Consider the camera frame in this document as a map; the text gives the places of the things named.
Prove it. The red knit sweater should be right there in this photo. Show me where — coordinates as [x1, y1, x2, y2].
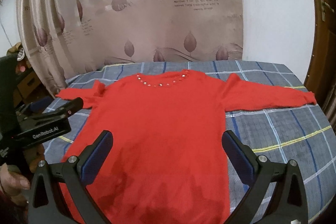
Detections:
[59, 70, 316, 223]

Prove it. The person's left hand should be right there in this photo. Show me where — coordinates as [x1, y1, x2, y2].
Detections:
[1, 164, 31, 206]

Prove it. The cluttered brown side furniture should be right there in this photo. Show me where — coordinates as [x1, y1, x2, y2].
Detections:
[7, 42, 53, 113]

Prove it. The brown wooden door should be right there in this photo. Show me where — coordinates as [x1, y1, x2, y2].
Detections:
[301, 0, 336, 109]

